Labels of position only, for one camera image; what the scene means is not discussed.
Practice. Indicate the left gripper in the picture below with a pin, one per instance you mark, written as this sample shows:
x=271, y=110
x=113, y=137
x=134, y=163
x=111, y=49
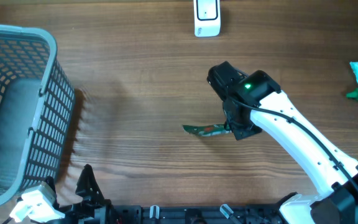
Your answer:
x=93, y=197

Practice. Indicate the grey plastic mesh basket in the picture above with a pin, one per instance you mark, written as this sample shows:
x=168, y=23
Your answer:
x=36, y=105

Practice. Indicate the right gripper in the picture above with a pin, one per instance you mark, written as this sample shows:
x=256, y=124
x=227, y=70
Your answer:
x=239, y=131

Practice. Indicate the green snack packet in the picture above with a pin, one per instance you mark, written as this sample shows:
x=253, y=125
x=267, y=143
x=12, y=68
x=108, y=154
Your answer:
x=206, y=131

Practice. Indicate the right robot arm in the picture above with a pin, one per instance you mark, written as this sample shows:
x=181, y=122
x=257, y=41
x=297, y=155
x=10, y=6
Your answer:
x=255, y=103

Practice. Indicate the white barcode scanner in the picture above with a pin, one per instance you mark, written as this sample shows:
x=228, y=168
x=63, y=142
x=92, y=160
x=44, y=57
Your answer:
x=207, y=18

